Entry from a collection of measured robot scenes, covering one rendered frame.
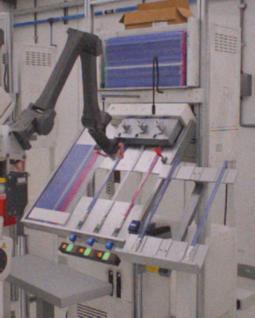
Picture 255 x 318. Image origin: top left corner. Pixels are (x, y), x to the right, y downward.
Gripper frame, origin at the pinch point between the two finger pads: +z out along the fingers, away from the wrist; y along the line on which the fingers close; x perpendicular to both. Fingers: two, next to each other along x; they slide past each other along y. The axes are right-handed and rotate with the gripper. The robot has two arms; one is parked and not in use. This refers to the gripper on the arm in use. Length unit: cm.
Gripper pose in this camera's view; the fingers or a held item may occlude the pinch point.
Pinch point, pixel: (114, 155)
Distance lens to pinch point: 250.5
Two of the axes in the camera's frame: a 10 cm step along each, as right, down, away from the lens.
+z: 4.6, 6.3, 6.3
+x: -4.3, 7.8, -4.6
